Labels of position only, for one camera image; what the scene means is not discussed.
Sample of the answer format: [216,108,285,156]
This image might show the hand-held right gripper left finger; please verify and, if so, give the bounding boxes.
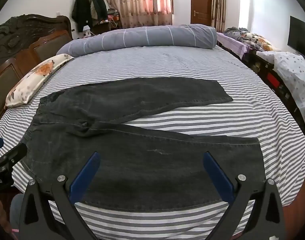
[19,151,101,240]

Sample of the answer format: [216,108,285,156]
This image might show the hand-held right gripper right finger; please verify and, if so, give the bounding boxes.
[203,151,286,240]

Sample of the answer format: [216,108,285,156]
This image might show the black denim pants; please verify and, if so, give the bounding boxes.
[22,77,266,212]

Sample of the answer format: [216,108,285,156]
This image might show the person's grey trouser leg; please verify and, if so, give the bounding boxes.
[9,194,26,232]

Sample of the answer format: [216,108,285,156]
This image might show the white floral pillow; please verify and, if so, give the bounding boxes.
[5,53,74,107]

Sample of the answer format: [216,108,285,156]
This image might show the carved dark wooden headboard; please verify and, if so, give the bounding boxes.
[0,14,73,130]

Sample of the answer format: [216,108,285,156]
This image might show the red box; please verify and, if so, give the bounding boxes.
[267,74,280,88]

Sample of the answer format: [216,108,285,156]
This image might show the grey white striped bed sheet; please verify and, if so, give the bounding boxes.
[0,45,305,240]

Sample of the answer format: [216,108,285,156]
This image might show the white dotted cloth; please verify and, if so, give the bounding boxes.
[256,51,305,128]

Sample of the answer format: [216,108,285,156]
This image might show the light purple sheet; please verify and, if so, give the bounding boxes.
[216,32,258,58]

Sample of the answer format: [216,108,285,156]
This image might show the floral blanket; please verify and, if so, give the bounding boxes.
[224,27,280,52]

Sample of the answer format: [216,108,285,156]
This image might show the dark wooden nightstand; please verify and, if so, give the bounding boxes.
[92,20,121,36]

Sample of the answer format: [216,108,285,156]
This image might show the rolled grey checked duvet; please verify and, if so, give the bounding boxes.
[56,24,218,57]

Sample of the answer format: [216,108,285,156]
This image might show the black hanging jacket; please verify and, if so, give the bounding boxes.
[72,0,93,33]

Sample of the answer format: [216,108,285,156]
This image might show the black flat television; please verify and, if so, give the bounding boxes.
[287,16,305,63]

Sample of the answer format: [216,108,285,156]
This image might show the patterned beige curtain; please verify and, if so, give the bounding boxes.
[211,0,227,33]
[100,0,173,27]

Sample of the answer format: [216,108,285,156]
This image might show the dark green hanging coat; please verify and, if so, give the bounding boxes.
[89,0,108,25]

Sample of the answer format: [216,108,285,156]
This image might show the brown wooden door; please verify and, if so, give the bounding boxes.
[190,0,212,27]

